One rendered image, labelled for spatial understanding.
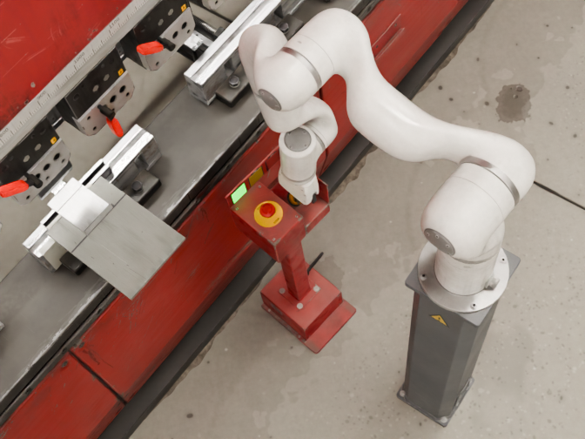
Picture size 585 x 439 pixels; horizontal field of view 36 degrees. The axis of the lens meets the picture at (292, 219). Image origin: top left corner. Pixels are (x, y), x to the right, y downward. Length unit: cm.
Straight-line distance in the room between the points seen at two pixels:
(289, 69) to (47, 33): 44
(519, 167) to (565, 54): 192
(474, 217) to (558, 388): 147
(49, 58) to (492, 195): 84
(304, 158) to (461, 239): 58
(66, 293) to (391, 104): 95
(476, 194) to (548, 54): 197
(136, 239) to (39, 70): 48
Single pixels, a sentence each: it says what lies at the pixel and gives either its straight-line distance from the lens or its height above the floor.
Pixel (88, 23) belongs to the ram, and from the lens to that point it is 176.
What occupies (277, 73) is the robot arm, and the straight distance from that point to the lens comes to 157.
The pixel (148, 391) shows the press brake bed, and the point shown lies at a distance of 290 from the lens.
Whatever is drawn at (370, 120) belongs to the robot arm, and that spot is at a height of 144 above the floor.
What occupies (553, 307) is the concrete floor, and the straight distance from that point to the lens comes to 299.
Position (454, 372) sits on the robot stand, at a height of 54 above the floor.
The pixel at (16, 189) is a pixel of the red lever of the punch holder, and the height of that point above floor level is 130.
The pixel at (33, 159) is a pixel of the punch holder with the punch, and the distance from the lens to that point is 185.
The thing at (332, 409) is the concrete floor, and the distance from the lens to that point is 285.
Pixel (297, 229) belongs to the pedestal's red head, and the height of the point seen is 74.
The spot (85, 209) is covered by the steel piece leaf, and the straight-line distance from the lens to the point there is 207.
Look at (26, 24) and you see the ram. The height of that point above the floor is 156.
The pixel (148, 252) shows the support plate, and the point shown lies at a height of 100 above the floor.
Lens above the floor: 277
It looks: 65 degrees down
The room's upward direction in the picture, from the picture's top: 12 degrees counter-clockwise
